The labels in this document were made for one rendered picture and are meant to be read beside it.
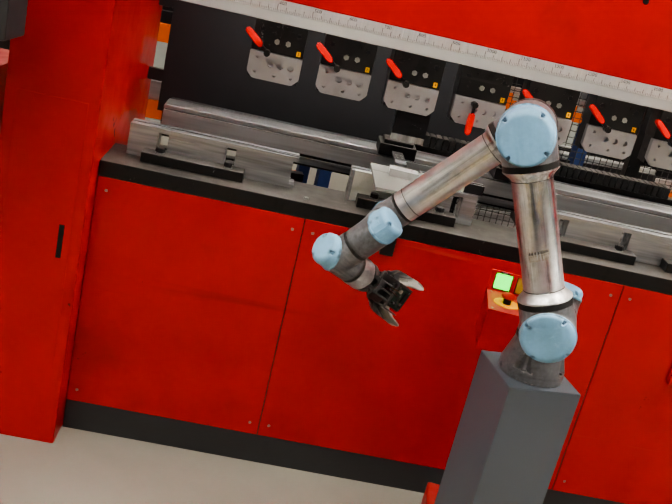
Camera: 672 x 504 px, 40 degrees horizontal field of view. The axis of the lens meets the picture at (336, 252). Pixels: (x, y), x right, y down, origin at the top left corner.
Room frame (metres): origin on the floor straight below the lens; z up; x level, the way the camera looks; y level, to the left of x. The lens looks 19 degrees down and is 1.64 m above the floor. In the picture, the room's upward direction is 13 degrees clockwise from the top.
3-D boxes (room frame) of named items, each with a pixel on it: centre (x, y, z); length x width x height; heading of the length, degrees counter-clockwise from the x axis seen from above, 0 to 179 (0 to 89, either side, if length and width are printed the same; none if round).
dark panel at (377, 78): (3.21, 0.16, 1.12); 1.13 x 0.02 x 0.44; 95
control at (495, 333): (2.39, -0.53, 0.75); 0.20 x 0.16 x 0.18; 87
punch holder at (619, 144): (2.78, -0.70, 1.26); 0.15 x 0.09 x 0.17; 95
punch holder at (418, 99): (2.72, -0.10, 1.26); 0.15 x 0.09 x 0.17; 95
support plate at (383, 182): (2.58, -0.14, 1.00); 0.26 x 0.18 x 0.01; 5
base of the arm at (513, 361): (1.98, -0.50, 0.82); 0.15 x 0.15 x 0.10
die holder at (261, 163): (2.67, 0.42, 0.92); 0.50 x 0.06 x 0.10; 95
